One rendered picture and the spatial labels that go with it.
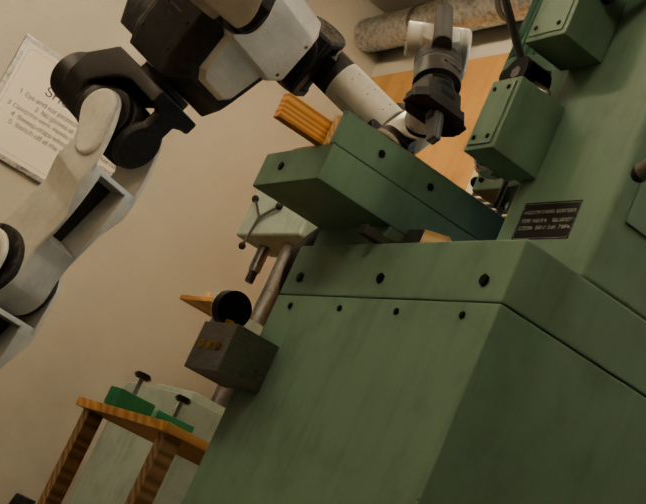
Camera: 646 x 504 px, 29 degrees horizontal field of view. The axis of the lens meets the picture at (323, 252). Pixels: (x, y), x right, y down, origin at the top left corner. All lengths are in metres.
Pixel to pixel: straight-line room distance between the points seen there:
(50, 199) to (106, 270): 2.48
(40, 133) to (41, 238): 2.41
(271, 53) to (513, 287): 1.03
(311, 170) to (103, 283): 3.10
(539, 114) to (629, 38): 0.17
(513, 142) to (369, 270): 0.28
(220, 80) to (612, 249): 1.00
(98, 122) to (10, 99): 2.37
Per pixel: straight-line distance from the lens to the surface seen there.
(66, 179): 2.41
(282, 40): 2.44
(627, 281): 1.69
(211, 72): 2.40
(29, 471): 4.87
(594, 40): 1.87
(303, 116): 1.86
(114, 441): 4.29
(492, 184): 2.05
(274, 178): 1.95
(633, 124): 1.74
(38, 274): 2.44
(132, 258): 4.95
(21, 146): 4.77
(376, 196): 1.87
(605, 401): 1.66
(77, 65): 2.56
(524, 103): 1.83
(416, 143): 2.51
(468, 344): 1.55
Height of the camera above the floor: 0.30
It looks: 14 degrees up
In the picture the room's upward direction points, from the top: 25 degrees clockwise
